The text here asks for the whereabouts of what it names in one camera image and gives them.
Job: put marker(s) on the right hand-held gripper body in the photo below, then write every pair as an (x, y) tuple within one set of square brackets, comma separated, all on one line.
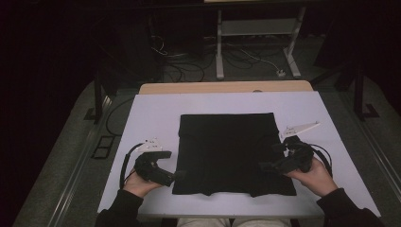
[(294, 157)]

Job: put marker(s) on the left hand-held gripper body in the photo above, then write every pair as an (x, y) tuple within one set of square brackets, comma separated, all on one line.
[(151, 170)]

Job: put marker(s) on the black tank top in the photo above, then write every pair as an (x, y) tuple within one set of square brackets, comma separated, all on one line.
[(230, 154)]

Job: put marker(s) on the person's left hand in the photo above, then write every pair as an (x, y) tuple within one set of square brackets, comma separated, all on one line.
[(140, 186)]

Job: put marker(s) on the person's right hand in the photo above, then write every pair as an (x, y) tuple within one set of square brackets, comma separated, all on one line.
[(315, 179)]

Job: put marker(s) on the person's left leg light trousers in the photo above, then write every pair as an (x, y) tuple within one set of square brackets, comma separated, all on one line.
[(205, 223)]

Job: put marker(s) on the person's leg light trousers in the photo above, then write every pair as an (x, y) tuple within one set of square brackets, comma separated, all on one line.
[(205, 223), (261, 223)]

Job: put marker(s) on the person's right leg light trousers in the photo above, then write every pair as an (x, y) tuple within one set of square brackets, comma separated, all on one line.
[(261, 223)]

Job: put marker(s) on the light wooden table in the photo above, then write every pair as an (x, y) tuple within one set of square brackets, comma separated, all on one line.
[(176, 87)]

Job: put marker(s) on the white table cover sheet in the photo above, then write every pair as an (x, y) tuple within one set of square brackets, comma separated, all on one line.
[(220, 102)]

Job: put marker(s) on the white plug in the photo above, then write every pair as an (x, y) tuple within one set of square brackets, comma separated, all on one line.
[(281, 73)]

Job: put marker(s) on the black metal stand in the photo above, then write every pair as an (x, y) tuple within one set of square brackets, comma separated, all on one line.
[(359, 91), (98, 94)]

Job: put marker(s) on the metal floor rail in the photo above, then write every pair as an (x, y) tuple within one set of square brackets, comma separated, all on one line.
[(75, 176), (383, 164)]

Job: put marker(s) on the grey metal desk frame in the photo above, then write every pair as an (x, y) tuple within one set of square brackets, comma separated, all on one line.
[(258, 26)]

